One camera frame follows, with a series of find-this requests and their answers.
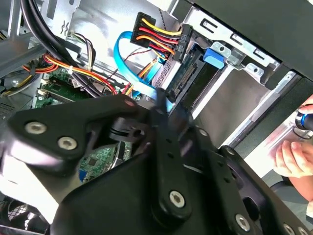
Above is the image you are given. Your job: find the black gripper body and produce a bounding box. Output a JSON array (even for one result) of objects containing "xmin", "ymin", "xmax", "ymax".
[{"xmin": 50, "ymin": 146, "xmax": 230, "ymax": 235}]

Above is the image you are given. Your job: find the round black tool blue ring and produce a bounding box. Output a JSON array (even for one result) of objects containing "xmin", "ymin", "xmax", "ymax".
[{"xmin": 294, "ymin": 109, "xmax": 313, "ymax": 130}]

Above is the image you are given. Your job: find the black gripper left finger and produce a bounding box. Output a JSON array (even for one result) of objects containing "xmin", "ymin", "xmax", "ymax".
[{"xmin": 6, "ymin": 88, "xmax": 194, "ymax": 225}]

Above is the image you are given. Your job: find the blue data wire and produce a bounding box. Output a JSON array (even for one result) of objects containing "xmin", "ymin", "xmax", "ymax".
[{"xmin": 113, "ymin": 31, "xmax": 177, "ymax": 111}]

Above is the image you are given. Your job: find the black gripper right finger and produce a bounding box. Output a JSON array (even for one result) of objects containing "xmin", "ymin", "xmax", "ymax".
[{"xmin": 171, "ymin": 102, "xmax": 313, "ymax": 235}]

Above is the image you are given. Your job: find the person's right hand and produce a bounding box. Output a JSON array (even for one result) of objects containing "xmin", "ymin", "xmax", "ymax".
[{"xmin": 297, "ymin": 95, "xmax": 313, "ymax": 114}]

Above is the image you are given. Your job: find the orange power wire black plug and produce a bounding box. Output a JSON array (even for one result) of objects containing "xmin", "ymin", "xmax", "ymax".
[{"xmin": 129, "ymin": 12, "xmax": 194, "ymax": 81}]

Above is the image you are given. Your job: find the person's left hand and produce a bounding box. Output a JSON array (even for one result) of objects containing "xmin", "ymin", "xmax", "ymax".
[{"xmin": 275, "ymin": 141, "xmax": 313, "ymax": 177}]

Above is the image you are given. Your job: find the hard disk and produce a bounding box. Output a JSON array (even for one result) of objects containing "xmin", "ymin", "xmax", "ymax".
[{"xmin": 166, "ymin": 43, "xmax": 225, "ymax": 116}]

